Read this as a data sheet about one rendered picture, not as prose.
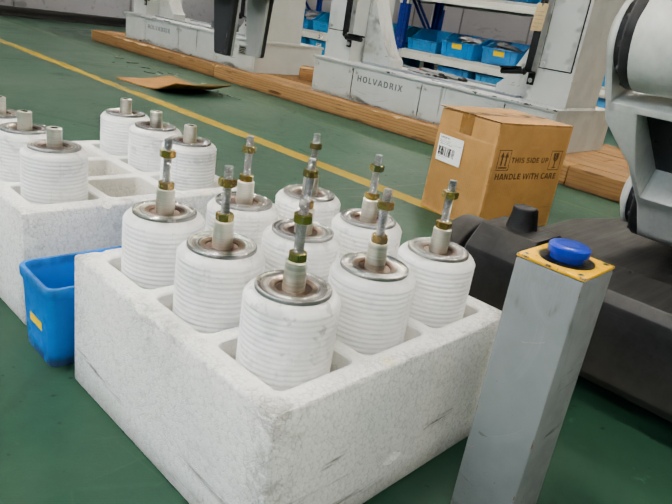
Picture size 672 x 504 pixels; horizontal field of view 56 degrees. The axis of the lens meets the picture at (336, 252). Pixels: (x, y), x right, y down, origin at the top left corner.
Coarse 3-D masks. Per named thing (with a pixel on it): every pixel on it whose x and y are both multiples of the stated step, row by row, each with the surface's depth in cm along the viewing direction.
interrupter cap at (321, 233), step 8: (272, 224) 76; (280, 224) 77; (288, 224) 77; (320, 224) 79; (280, 232) 74; (288, 232) 74; (312, 232) 77; (320, 232) 76; (328, 232) 77; (312, 240) 73; (320, 240) 73; (328, 240) 74
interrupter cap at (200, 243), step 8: (200, 232) 70; (208, 232) 70; (192, 240) 68; (200, 240) 68; (208, 240) 69; (240, 240) 70; (248, 240) 70; (192, 248) 65; (200, 248) 66; (208, 248) 66; (232, 248) 68; (240, 248) 68; (248, 248) 68; (256, 248) 68; (208, 256) 65; (216, 256) 65; (224, 256) 65; (232, 256) 65; (240, 256) 65; (248, 256) 66
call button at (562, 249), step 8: (552, 240) 61; (560, 240) 61; (568, 240) 62; (552, 248) 60; (560, 248) 59; (568, 248) 59; (576, 248) 60; (584, 248) 60; (552, 256) 61; (560, 256) 60; (568, 256) 59; (576, 256) 59; (584, 256) 59; (576, 264) 60
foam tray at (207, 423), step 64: (128, 320) 70; (128, 384) 72; (192, 384) 62; (256, 384) 57; (320, 384) 59; (384, 384) 64; (448, 384) 75; (192, 448) 64; (256, 448) 56; (320, 448) 60; (384, 448) 69
